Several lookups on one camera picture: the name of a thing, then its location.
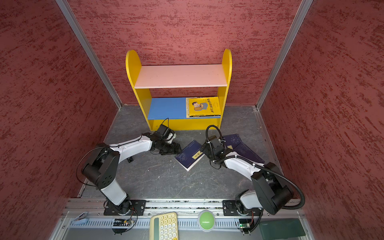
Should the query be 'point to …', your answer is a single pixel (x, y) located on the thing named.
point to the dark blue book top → (244, 150)
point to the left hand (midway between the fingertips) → (176, 154)
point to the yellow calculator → (164, 227)
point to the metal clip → (81, 216)
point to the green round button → (206, 220)
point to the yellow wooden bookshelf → (172, 111)
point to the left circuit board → (122, 222)
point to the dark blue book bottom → (233, 140)
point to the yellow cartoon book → (203, 107)
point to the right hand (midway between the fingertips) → (203, 154)
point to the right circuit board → (245, 223)
